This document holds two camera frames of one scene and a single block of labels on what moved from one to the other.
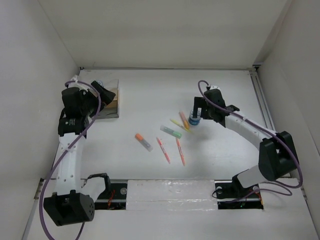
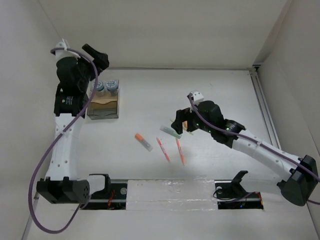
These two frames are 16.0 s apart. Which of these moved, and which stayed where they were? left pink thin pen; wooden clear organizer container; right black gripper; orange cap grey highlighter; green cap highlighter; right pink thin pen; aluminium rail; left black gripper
Moved: left black gripper; right black gripper
Stayed: orange cap grey highlighter; wooden clear organizer container; green cap highlighter; left pink thin pen; right pink thin pen; aluminium rail
